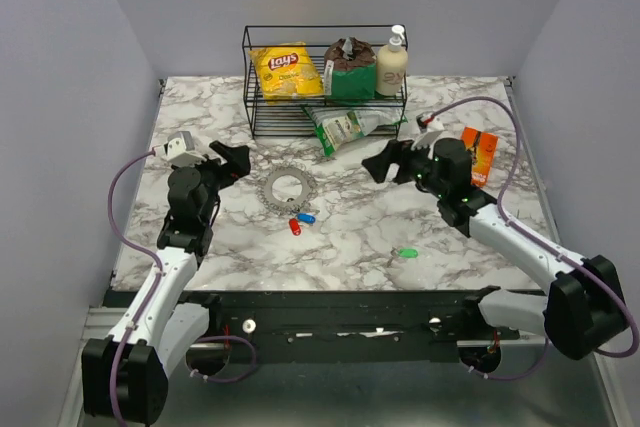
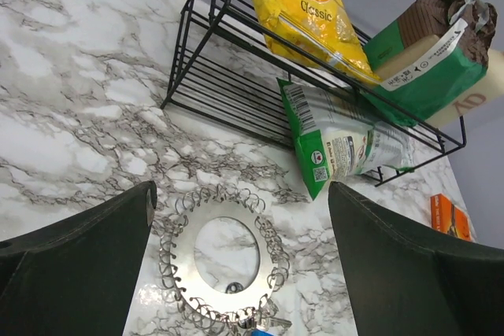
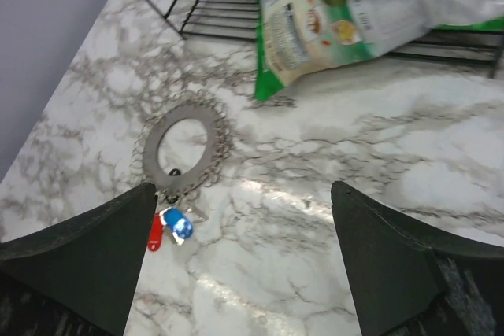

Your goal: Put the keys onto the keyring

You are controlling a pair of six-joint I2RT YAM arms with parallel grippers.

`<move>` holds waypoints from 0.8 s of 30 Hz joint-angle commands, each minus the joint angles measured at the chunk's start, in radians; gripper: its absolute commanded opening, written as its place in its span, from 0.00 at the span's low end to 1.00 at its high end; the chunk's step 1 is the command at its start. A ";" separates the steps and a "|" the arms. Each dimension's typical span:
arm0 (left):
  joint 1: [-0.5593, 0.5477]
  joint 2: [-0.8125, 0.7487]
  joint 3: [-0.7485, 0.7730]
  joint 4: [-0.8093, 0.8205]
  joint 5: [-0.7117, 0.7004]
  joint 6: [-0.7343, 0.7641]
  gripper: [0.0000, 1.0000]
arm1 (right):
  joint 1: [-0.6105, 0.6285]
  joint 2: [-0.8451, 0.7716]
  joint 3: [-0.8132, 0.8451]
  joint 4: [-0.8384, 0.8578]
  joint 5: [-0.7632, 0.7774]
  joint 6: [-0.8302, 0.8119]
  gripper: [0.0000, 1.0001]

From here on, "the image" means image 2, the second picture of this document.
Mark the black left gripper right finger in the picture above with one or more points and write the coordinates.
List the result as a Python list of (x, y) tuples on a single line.
[(404, 278)]

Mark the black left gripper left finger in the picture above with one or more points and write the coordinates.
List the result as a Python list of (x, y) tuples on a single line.
[(78, 276)]

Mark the blue key tag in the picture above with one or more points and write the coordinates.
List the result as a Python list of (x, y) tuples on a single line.
[(258, 332)]

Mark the silver keyring disc with rings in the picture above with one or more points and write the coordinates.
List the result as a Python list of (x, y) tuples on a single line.
[(222, 262)]

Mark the orange razor box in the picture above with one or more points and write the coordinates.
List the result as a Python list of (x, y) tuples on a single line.
[(447, 218)]

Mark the green white snack bag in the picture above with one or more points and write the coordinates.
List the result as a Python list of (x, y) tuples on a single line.
[(334, 139)]

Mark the green brown paper bag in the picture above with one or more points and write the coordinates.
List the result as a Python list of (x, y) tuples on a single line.
[(468, 24)]

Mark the yellow Lays chips bag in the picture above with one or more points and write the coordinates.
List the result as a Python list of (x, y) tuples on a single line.
[(322, 29)]

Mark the black wire rack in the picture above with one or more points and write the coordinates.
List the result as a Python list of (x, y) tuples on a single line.
[(223, 70)]

